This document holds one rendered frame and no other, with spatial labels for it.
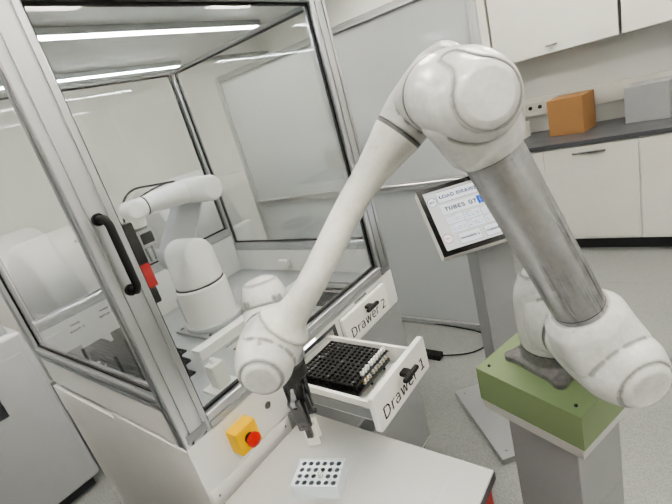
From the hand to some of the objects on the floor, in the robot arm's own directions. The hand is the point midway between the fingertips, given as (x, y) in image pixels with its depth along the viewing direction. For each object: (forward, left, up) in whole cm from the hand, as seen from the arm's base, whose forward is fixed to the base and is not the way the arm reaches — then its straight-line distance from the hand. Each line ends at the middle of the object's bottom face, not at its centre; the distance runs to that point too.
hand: (312, 430), depth 105 cm
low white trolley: (-17, +13, -90) cm, 92 cm away
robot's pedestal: (-20, -59, -93) cm, 112 cm away
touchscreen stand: (+44, -102, -98) cm, 148 cm away
